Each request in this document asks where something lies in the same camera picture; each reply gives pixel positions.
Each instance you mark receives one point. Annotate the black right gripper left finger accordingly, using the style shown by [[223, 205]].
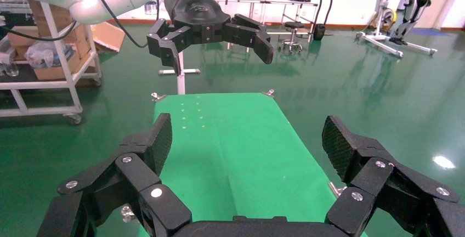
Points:
[[138, 177]]

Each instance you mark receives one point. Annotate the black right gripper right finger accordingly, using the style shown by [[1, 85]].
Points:
[[370, 177]]

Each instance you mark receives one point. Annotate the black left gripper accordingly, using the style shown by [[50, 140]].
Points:
[[196, 10]]

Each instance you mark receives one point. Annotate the flattened cardboard sheet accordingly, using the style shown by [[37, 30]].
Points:
[[109, 37]]

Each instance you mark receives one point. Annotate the low open cardboard box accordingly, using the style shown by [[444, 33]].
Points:
[[58, 72]]

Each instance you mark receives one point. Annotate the stacked brown cardboard boxes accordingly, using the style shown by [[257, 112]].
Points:
[[61, 21]]

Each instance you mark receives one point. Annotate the metal binder clip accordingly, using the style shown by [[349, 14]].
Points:
[[158, 96], [127, 213], [336, 190], [269, 92]]

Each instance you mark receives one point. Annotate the white T-shaped floor stand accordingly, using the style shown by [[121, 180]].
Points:
[[180, 75]]

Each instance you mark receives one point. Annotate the long white work table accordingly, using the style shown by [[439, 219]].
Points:
[[269, 2]]

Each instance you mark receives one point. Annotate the black round stool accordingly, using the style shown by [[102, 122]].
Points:
[[292, 35]]

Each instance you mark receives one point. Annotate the large green table cloth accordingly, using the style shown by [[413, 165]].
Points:
[[236, 155]]

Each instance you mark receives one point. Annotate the white wheeled shelf cart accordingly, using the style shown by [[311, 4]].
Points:
[[69, 75]]

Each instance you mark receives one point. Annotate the white hoist stand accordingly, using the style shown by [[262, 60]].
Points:
[[381, 39]]

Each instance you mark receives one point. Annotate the clear plastic bag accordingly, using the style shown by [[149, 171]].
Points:
[[43, 55]]

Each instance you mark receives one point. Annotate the blue floor mat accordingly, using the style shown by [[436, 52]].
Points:
[[430, 31]]

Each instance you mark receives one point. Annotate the humanoid robot legs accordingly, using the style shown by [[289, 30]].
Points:
[[414, 6]]

